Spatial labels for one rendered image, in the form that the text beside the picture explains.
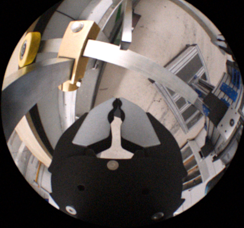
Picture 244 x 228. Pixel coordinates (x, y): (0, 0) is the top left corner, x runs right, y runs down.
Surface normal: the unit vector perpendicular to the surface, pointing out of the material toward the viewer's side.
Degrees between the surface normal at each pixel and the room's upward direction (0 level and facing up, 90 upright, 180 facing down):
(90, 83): 0
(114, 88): 0
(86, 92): 0
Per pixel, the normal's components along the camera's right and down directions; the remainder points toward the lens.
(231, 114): -0.71, -0.60
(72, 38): 0.02, 0.51
